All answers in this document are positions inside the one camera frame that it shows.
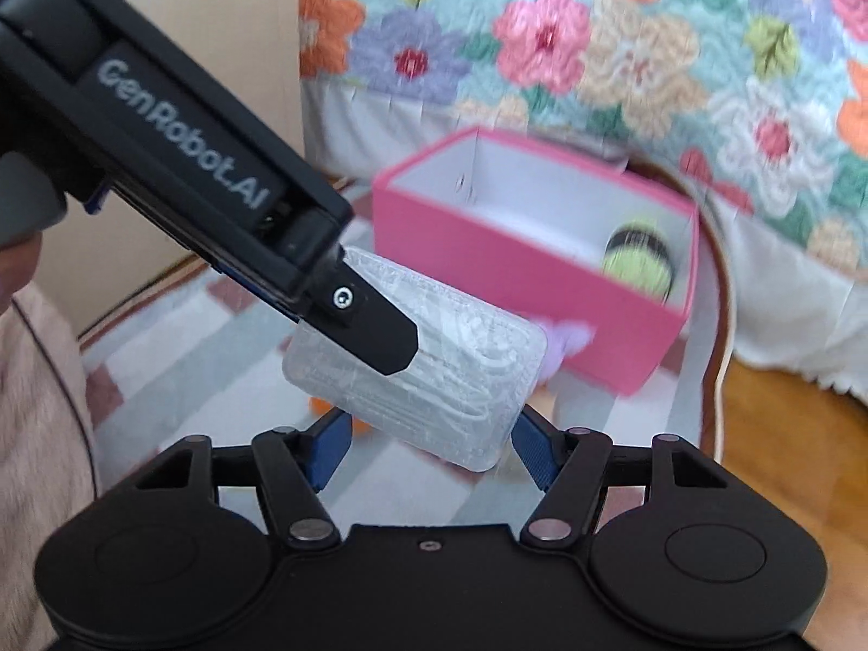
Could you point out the person's left hand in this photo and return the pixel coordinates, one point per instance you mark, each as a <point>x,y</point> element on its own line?
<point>15,271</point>

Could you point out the clear plastic packet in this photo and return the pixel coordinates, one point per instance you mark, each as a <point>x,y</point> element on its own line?
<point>461,383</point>

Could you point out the pink fluffy cloth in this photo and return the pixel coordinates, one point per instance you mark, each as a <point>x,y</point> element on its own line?
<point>34,434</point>

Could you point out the purple plush owl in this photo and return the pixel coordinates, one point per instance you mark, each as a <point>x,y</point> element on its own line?
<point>568,342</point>

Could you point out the pink cardboard box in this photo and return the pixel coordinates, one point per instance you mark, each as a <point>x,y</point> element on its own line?
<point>488,264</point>

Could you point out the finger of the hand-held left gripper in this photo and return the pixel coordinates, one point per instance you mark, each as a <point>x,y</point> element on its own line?
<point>254,288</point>
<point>373,332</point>

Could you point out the orange toy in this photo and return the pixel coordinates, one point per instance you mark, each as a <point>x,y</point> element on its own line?
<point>322,408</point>

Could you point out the checked rug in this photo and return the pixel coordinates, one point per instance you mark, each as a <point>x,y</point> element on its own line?
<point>176,359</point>

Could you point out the green yarn ball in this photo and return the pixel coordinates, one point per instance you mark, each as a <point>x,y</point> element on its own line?
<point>637,261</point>

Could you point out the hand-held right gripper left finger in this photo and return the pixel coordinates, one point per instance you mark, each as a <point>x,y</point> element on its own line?
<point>332,451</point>

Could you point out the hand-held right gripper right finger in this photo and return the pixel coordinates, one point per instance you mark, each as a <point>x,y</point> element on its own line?
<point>532,454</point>

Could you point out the floral quilt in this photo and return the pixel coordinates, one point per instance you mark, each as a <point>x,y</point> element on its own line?
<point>610,27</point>

